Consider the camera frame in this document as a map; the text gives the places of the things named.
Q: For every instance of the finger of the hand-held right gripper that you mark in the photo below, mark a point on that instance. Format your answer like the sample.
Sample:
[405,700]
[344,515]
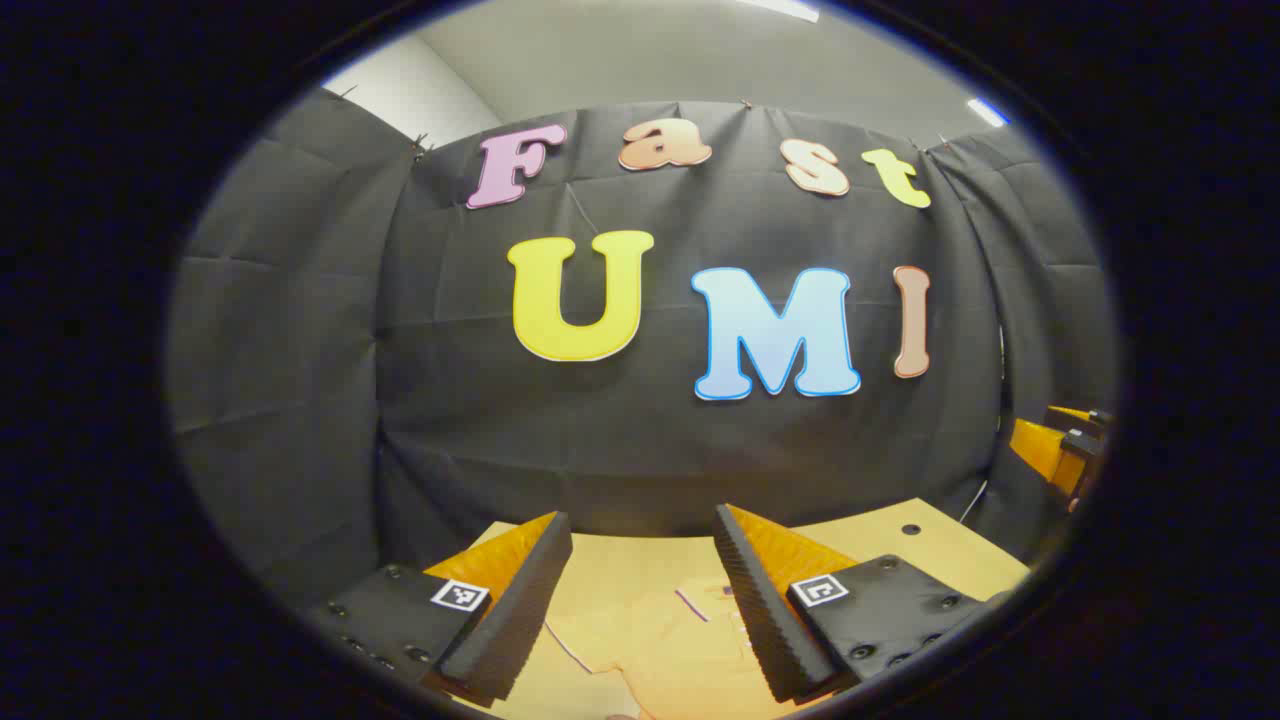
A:
[1080,418]
[1045,452]

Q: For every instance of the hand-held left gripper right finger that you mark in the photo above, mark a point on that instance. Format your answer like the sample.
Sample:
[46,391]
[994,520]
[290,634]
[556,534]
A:
[760,620]

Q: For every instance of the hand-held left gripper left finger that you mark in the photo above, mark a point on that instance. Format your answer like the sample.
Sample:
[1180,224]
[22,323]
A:
[520,610]

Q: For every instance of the orange T-shirt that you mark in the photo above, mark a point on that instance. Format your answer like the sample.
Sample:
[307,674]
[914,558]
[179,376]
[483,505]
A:
[670,650]

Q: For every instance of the black backdrop cloth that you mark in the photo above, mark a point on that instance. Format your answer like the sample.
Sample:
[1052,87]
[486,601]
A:
[650,450]

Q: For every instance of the ceiling light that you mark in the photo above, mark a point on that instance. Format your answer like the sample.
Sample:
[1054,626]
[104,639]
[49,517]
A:
[987,111]
[785,8]

